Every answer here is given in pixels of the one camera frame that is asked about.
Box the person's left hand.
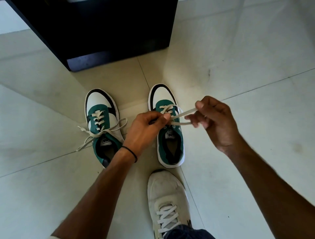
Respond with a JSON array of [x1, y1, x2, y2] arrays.
[[122, 111, 171, 158]]

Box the person's right hand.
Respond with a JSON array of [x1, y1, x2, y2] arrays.
[[185, 96, 243, 154]]

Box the cream shoelace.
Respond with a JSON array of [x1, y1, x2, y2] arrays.
[[159, 104, 198, 128], [76, 109, 128, 152]]

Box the person's left forearm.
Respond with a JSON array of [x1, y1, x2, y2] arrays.
[[50, 147, 137, 239]]

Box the person's right forearm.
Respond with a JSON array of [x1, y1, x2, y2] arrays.
[[221, 140, 315, 239]]

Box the green and white sneaker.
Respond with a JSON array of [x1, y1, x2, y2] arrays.
[[84, 88, 125, 169], [148, 84, 185, 168]]

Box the black wrist band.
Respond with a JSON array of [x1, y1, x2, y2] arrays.
[[121, 145, 138, 163]]

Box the worn white shoe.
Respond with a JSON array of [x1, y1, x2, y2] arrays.
[[147, 170, 192, 239]]

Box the white shoelace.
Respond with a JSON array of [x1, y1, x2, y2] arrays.
[[156, 204, 182, 233]]

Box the black cabinet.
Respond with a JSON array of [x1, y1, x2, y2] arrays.
[[5, 0, 178, 72]]

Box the blue jeans leg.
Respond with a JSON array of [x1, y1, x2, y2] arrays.
[[163, 224, 216, 239]]

